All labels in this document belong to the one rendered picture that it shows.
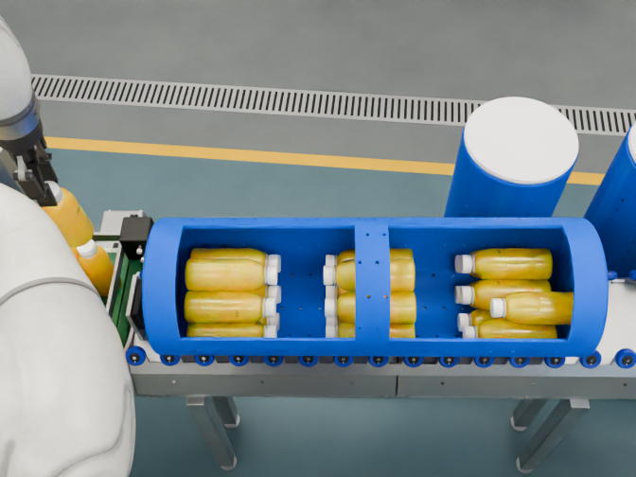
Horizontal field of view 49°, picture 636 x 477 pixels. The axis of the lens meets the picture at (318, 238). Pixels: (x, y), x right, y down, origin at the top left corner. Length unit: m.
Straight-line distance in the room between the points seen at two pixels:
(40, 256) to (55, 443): 0.20
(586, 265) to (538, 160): 0.45
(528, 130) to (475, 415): 1.10
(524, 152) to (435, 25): 1.97
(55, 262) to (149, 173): 2.45
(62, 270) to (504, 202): 1.30
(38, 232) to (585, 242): 1.02
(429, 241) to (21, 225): 1.02
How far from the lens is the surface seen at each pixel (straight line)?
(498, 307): 1.44
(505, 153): 1.77
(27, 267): 0.67
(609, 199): 1.98
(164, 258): 1.37
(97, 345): 0.60
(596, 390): 1.71
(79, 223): 1.41
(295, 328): 1.56
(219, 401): 2.27
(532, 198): 1.78
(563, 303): 1.46
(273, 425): 2.50
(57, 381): 0.57
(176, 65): 3.54
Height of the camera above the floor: 2.37
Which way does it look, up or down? 57 degrees down
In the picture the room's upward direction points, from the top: 3 degrees counter-clockwise
